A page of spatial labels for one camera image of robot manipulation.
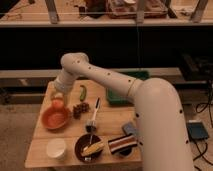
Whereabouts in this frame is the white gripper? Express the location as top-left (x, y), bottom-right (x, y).
top-left (54, 75), bottom-right (74, 96)

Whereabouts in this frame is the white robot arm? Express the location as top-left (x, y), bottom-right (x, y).
top-left (54, 53), bottom-right (194, 171)

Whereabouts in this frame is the white paper cup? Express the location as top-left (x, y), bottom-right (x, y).
top-left (46, 138), bottom-right (67, 159)

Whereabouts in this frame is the green chili pepper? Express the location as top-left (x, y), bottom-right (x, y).
top-left (79, 85), bottom-right (87, 102)

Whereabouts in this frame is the dark grape bunch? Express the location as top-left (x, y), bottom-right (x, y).
top-left (73, 102), bottom-right (90, 119)

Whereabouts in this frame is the orange plastic bowl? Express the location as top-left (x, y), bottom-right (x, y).
top-left (41, 107), bottom-right (70, 130)

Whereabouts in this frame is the green plastic tray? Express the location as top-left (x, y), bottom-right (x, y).
top-left (106, 70), bottom-right (149, 106)

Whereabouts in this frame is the dark brown bowl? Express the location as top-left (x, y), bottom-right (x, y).
top-left (75, 134), bottom-right (103, 163)

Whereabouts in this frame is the yellow corn cob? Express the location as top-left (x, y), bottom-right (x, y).
top-left (81, 141), bottom-right (104, 157)

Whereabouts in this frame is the blue grey sponge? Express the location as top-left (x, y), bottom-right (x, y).
top-left (122, 122), bottom-right (137, 136)

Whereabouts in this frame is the dark foot pedal box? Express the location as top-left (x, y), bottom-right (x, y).
top-left (186, 122), bottom-right (209, 140)

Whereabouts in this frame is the black cable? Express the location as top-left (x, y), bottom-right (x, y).
top-left (194, 79), bottom-right (213, 127)

